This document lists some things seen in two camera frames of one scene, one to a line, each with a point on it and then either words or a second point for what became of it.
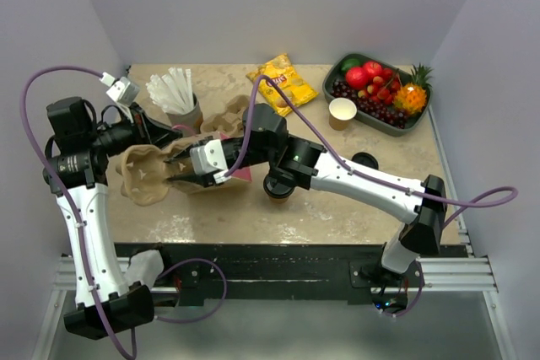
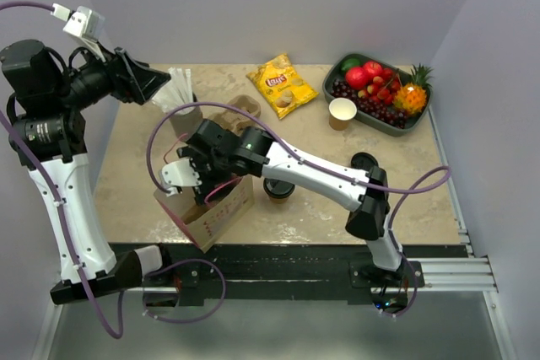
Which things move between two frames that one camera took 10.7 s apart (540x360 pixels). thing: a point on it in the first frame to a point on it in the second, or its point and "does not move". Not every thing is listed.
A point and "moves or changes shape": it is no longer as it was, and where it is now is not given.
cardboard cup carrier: (143, 170) to (195, 212)
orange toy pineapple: (412, 97) does not move
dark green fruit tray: (332, 69) does not move
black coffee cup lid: (365, 158) does not move
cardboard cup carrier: (231, 120) does not move
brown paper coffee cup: (341, 110) does not move
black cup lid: (277, 189) does not move
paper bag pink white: (196, 184) moves or changes shape
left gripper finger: (159, 134) to (145, 81)
